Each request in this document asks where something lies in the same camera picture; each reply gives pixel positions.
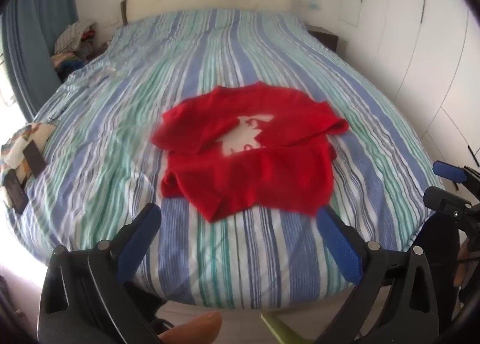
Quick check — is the red sweater with white print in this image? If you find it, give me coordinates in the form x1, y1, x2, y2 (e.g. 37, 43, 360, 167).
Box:
151, 81, 349, 222

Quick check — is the patterned cushion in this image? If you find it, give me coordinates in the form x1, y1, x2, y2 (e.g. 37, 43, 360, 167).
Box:
0, 122, 57, 213

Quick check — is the blue curtain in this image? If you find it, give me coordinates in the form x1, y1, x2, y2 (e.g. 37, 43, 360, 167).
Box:
0, 0, 79, 121

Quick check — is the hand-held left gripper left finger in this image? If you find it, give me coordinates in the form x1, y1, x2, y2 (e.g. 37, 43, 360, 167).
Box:
37, 202, 177, 344

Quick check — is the dark cloth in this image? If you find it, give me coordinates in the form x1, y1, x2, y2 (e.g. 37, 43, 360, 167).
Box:
412, 213, 463, 294

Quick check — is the pile of mixed clothes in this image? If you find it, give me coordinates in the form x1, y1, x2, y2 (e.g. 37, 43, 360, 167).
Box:
50, 21, 109, 80

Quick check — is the dark flat phone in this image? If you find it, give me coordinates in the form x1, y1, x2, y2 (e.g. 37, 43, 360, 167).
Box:
7, 175, 29, 214

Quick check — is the white wardrobe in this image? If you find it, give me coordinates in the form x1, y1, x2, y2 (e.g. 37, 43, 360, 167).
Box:
337, 0, 480, 195

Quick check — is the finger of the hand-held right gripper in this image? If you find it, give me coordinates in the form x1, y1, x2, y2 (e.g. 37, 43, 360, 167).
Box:
422, 186, 480, 225
432, 161, 480, 189

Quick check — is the striped blue green duvet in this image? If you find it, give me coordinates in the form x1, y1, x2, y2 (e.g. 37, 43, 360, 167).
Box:
0, 8, 443, 309

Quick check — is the dark wooden nightstand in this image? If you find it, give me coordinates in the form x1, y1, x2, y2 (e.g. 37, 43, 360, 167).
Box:
307, 25, 340, 53

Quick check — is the yellow-green flat object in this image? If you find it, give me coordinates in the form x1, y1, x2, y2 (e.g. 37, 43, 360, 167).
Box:
261, 313, 317, 344

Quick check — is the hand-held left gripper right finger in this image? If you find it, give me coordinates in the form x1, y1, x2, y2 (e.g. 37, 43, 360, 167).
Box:
316, 206, 451, 344

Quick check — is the person's right hand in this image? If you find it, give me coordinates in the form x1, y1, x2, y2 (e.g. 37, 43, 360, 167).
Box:
453, 242, 472, 288

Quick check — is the black rectangular case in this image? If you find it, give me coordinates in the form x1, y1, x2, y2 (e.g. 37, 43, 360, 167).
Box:
23, 141, 46, 177

